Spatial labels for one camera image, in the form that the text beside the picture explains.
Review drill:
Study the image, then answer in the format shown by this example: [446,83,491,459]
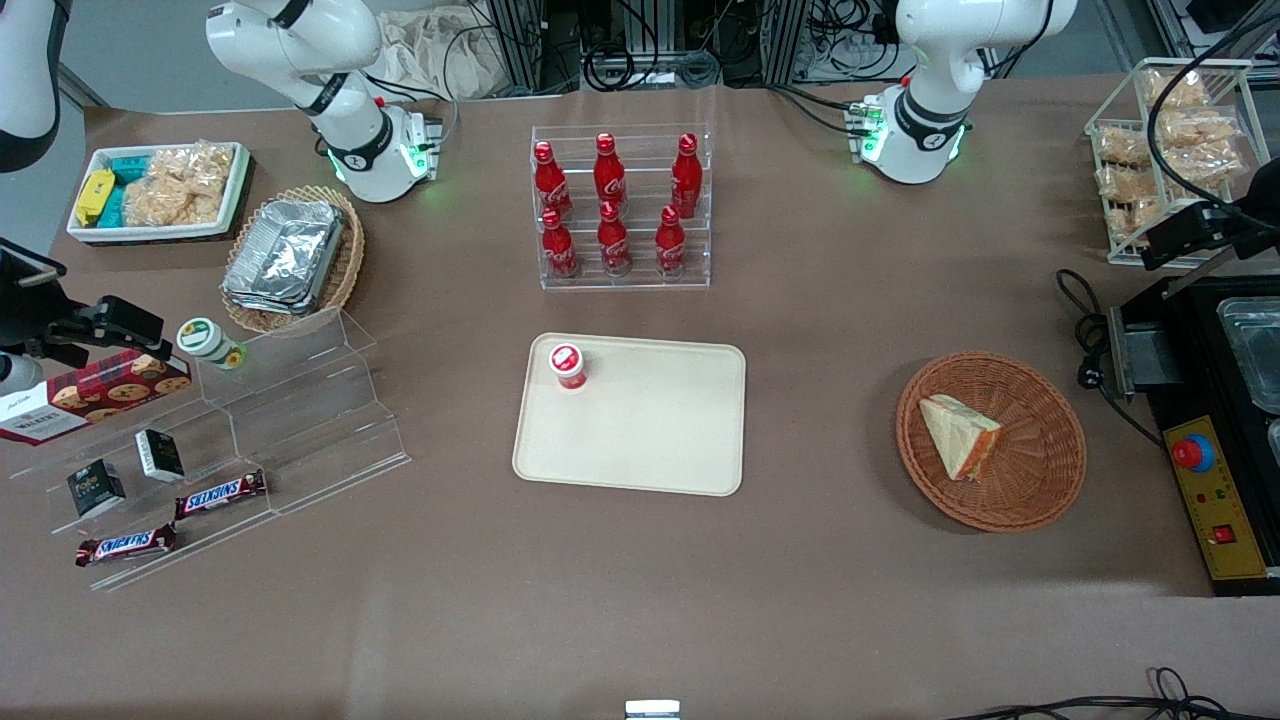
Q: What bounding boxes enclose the small black box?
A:
[135,429,186,483]
[67,459,127,519]

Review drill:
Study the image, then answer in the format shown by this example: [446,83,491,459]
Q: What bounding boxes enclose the white rectangular plastic bin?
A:
[66,141,251,246]

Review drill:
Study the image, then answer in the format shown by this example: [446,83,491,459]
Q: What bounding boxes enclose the white wire rack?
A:
[1085,58,1280,267]

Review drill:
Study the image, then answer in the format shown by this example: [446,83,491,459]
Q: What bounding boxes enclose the red tartan cookie box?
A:
[0,348,193,447]

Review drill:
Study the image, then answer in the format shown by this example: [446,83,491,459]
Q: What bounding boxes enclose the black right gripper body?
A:
[0,240,103,367]

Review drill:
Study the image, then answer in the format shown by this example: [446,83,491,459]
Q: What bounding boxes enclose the triangular sandwich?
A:
[918,394,1002,483]

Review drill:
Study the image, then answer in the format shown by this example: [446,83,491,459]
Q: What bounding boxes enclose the beige cloth bag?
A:
[375,8,503,101]

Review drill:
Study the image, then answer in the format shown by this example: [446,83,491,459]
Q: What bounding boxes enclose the stack of foil containers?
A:
[222,198,347,317]

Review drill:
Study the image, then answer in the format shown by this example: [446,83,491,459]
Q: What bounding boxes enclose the beige plastic tray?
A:
[512,333,748,497]

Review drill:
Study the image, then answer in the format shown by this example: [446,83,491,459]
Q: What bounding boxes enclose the oval wicker basket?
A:
[220,185,366,336]

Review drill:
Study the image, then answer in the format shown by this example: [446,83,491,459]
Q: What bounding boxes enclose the black power cable with plug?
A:
[1056,268,1167,447]

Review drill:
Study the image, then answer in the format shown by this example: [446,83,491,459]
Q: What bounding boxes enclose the clear acrylic bottle rack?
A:
[531,123,713,292]

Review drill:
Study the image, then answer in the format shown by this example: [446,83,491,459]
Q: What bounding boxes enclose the clear bag of crackers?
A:
[122,145,237,229]

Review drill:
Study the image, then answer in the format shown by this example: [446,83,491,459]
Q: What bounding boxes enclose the black floor cables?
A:
[945,667,1280,720]

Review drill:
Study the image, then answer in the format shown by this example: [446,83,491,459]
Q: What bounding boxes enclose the yellow snack packet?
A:
[75,168,117,228]

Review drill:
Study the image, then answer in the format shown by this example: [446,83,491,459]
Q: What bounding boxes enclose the steel pan insert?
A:
[1215,297,1280,416]

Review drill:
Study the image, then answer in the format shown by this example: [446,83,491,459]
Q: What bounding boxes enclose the round brown wicker basket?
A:
[895,351,1088,533]

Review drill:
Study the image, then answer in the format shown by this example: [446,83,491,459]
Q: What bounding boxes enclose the red cola bottle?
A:
[594,133,628,207]
[540,208,580,280]
[534,141,574,220]
[597,201,633,277]
[655,206,689,279]
[670,133,704,220]

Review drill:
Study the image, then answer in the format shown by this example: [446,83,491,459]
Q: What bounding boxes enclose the red lid cup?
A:
[548,343,589,392]

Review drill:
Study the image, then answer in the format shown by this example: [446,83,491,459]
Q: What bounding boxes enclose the clear bag of puffed snacks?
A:
[1097,164,1163,203]
[1095,124,1153,167]
[1143,68,1209,111]
[1158,108,1248,189]
[1108,195,1169,247]

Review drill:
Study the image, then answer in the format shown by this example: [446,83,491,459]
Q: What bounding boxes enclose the clear acrylic stepped shelf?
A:
[10,305,411,593]

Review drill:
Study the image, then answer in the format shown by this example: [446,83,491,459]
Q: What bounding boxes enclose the green lid yogurt cup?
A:
[177,317,247,371]

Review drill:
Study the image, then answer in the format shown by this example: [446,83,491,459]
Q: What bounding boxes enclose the brown Snickers bar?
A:
[75,523,178,568]
[174,470,268,521]

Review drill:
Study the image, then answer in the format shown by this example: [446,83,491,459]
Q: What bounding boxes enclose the aluminium frame rack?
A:
[488,0,813,93]

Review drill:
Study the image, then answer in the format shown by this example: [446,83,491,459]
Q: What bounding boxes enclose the black machine with yellow panel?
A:
[1108,270,1280,598]

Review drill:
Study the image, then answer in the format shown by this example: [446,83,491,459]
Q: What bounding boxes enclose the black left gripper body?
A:
[1233,180,1280,257]

